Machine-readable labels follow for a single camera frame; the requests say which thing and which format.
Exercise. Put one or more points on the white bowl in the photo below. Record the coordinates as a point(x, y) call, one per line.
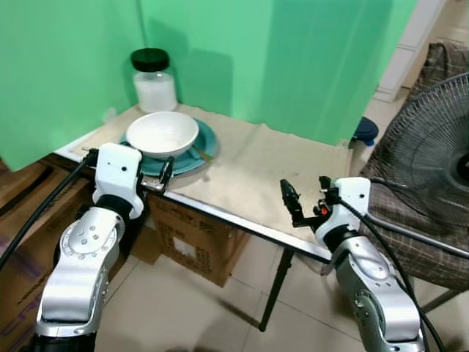
point(161, 134)

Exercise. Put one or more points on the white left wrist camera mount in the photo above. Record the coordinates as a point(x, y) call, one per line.
point(117, 172)

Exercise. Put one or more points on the beige tablecloth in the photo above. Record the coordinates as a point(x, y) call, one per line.
point(256, 169)

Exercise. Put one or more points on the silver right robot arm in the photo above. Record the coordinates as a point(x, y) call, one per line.
point(377, 286)

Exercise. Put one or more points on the black metal table leg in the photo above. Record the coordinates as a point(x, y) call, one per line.
point(275, 290)

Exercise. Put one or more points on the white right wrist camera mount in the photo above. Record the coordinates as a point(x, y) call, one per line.
point(348, 205)

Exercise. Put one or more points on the black floor fan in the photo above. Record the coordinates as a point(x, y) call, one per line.
point(429, 147)

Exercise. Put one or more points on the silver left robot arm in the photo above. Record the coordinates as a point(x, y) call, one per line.
point(80, 257)

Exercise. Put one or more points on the white door frame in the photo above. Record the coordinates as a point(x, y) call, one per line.
point(410, 44)

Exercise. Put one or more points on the printed cardboard box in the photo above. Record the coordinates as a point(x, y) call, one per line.
point(194, 238)

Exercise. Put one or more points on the glass jar with black lid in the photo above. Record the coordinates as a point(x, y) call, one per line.
point(155, 89)

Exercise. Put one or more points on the blue lidded bin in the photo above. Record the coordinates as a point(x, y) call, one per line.
point(365, 130)

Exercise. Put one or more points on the plaid cushioned chair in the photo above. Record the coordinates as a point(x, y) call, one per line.
point(410, 235)

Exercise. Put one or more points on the green backdrop cloth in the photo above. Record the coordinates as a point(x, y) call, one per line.
point(293, 66)

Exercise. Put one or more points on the teal plate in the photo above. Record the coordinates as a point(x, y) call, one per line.
point(203, 139)

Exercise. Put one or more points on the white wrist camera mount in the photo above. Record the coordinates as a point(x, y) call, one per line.
point(348, 205)
point(117, 172)

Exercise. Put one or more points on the golden utensil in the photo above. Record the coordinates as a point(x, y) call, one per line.
point(203, 153)

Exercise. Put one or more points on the large brown cardboard box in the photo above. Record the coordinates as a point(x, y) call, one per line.
point(29, 257)

